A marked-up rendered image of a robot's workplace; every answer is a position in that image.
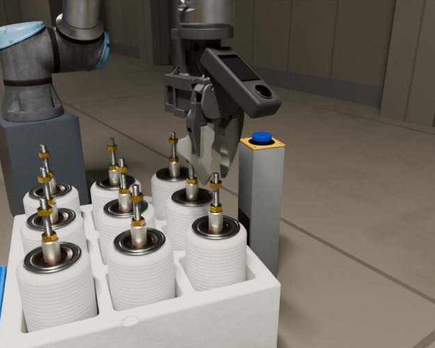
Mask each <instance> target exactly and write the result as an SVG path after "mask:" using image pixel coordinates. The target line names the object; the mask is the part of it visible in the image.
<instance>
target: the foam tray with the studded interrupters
mask: <svg viewBox="0 0 435 348"><path fill-rule="evenodd" d="M80 209H81V216H82V217H83V219H84V229H85V235H86V244H87V250H88V253H89V254H90V260H91V267H92V271H93V282H94V288H95V297H96V303H97V313H98V316H96V317H94V318H89V319H86V320H80V321H77V322H72V323H68V324H65V325H60V326H56V327H51V328H48V329H42V330H39V331H34V332H31V333H28V330H27V326H26V320H25V316H24V313H23V307H22V303H21V297H20V293H19V287H18V283H17V277H16V273H15V271H16V268H17V265H18V264H19V262H20V261H21V259H22V258H23V257H25V255H24V251H23V245H22V240H21V234H20V228H21V226H22V224H23V223H24V222H25V221H26V214H24V215H16V216H15V217H14V225H13V230H12V239H11V245H10V255H9V260H8V269H7V275H6V284H5V289H4V295H3V304H2V310H1V319H0V348H277V339H278V318H279V308H280V287H281V285H280V283H279V282H278V280H277V279H276V278H275V277H274V276H273V274H272V273H271V272H270V271H269V270H268V269H267V268H266V267H265V265H264V264H263V263H262V262H261V260H260V259H259V258H258V257H257V255H256V254H255V253H254V252H253V251H252V250H251V249H250V248H249V246H248V245H246V282H240V283H237V284H232V285H229V286H225V287H220V288H217V289H211V290H208V291H202V292H198V291H195V290H194V288H193V287H192V285H191V283H190V281H189V279H188V277H187V275H186V251H185V250H183V251H173V255H174V272H175V298H173V299H170V300H165V301H161V302H156V303H153V304H148V305H144V306H140V307H135V308H132V309H127V310H123V311H115V310H114V309H113V305H112V299H111V293H110V281H109V274H108V265H103V262H102V251H101V245H100V239H99V231H96V230H95V221H94V216H93V206H92V204H89V205H83V206H80Z"/></svg>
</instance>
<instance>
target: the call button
mask: <svg viewBox="0 0 435 348"><path fill-rule="evenodd" d="M252 139H253V141H254V142H255V143H257V144H267V143H269V142H270V140H271V139H272V135H271V134H270V133H265V132H257V133H254V134H252Z"/></svg>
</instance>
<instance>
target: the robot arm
mask: <svg viewBox="0 0 435 348"><path fill-rule="evenodd" d="M99 5H100V0H63V13H61V14H60V15H59V16H58V17H57V19H56V27H46V26H45V24H44V22H42V21H33V22H26V23H17V24H12V25H8V26H2V27H0V66H1V73H2V77H3V84H4V93H3V101H2V106H1V114H2V118H3V119H4V120H6V121H9V122H37V121H43V120H47V119H53V118H56V117H59V116H61V115H63V113H64V110H63V105H62V103H61V101H60V99H59V96H58V94H57V92H56V90H55V88H54V86H53V84H52V75H51V74H53V73H71V72H80V71H86V72H90V71H93V70H100V69H102V68H103V67H104V66H105V65H106V64H107V61H108V58H109V54H110V47H109V44H110V40H109V36H108V32H107V30H106V29H105V27H103V24H102V22H101V21H100V20H99ZM177 22H178V23H179V24H180V25H182V27H180V28H179V29H171V39H174V40H178V43H179V66H178V68H177V70H174V68H175V67H176V66H174V67H173V69H172V73H171V74H165V75H164V105H165V111H166V112H170V113H174V116H177V117H182V118H185V117H186V129H187V132H188V135H187V136H186V137H185V138H183V139H180V140H179V141H178V143H177V151H178V153H179V154H180V155H181V156H182V157H184V158H185V159H186V160H188V161H189V162H190V163H192V164H193V167H194V168H195V173H196V175H197V178H198V180H199V181H200V183H201V184H202V185H207V183H208V181H209V180H210V178H211V176H212V174H213V173H212V172H211V162H212V156H211V148H212V149H213V150H215V151H216V152H218V153H219V154H220V155H221V157H222V159H221V163H220V175H221V178H225V177H226V176H227V174H228V172H229V169H230V167H231V165H232V162H233V159H234V157H235V154H236V151H237V149H238V143H239V142H240V139H241V135H242V128H243V124H244V112H245V113H246V114H247V115H248V116H249V117H250V118H252V119H255V118H259V117H266V116H270V115H275V114H276V112H277V111H278V109H279V107H280V106H281V104H282V100H281V99H280V98H279V96H278V95H277V94H276V93H275V92H274V91H273V90H272V89H271V88H270V87H269V86H268V85H267V84H266V83H265V82H264V81H263V80H262V79H261V78H260V77H259V76H258V75H257V74H256V73H255V72H254V71H253V70H252V69H251V68H250V67H249V66H248V64H247V63H246V62H245V61H244V60H243V59H242V58H241V57H240V56H239V55H238V54H237V53H236V52H235V51H234V50H233V49H232V48H231V47H221V39H232V38H233V28H232V27H231V25H233V24H234V23H235V0H177ZM167 86H168V94H167ZM208 123H211V124H212V123H214V128H213V130H212V129H211V128H210V127H209V126H207V124H208Z"/></svg>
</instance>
